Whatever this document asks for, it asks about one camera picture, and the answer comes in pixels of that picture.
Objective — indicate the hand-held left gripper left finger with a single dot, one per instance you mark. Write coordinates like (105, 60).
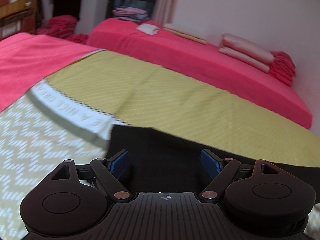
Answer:
(119, 165)

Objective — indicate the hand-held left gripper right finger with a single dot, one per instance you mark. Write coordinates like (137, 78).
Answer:
(209, 164)

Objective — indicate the black pants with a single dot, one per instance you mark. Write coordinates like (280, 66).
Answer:
(170, 150)

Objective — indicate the yellow patterned quilt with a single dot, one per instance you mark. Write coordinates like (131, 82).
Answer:
(150, 87)

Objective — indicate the red covered bed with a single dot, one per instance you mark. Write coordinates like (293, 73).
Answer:
(200, 62)

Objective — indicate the pink pillow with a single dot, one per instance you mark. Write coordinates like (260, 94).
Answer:
(242, 60)
(247, 47)

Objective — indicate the stack of red folded cloths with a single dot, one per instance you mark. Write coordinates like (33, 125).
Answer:
(282, 67)

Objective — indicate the beige folded cloth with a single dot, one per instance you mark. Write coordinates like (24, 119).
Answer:
(185, 33)

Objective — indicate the pink bed sheet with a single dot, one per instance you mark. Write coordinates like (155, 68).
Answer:
(37, 60)

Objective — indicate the white crumpled cloth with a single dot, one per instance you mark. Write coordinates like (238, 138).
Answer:
(148, 28)

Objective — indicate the pile of red cloths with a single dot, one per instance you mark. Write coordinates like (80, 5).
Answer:
(60, 26)

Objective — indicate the stack of pastel folded clothes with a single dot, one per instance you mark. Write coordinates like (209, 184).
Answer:
(130, 13)

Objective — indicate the pink curtain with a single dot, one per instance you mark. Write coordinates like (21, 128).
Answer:
(167, 2)

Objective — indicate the wooden cabinet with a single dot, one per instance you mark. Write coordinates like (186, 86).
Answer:
(17, 10)

